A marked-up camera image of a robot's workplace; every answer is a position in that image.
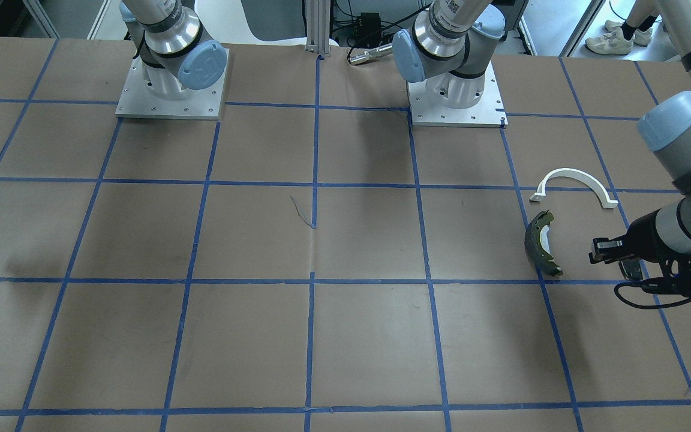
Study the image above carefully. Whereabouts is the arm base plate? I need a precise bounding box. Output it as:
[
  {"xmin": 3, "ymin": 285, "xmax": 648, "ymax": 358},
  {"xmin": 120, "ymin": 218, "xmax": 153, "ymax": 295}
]
[
  {"xmin": 115, "ymin": 49, "xmax": 228, "ymax": 121},
  {"xmin": 407, "ymin": 62, "xmax": 509, "ymax": 128}
]

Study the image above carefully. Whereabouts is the black brake pad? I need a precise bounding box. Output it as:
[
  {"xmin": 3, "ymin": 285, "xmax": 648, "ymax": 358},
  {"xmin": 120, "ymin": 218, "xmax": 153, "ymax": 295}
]
[{"xmin": 618, "ymin": 258, "xmax": 645, "ymax": 281}]

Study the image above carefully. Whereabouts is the white curved plastic part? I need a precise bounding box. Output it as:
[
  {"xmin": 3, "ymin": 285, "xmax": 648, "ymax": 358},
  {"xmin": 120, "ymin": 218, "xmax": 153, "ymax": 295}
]
[{"xmin": 530, "ymin": 169, "xmax": 620, "ymax": 209}]

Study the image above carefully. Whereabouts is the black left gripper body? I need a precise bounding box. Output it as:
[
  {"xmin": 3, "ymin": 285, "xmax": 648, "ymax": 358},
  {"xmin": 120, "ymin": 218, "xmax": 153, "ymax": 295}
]
[{"xmin": 623, "ymin": 212, "xmax": 691, "ymax": 296}]

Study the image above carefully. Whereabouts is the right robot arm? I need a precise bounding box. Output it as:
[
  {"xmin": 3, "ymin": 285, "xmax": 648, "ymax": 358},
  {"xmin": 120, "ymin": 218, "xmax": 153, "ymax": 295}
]
[{"xmin": 119, "ymin": 1, "xmax": 229, "ymax": 100}]

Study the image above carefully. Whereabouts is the aluminium frame post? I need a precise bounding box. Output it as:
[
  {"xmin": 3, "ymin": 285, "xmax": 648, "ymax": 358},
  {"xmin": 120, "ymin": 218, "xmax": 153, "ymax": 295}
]
[{"xmin": 304, "ymin": 0, "xmax": 331, "ymax": 58}]

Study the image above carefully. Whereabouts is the green brake shoe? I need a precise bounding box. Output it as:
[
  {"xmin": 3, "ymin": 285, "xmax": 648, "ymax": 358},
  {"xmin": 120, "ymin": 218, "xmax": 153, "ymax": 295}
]
[{"xmin": 524, "ymin": 210, "xmax": 564, "ymax": 277}]

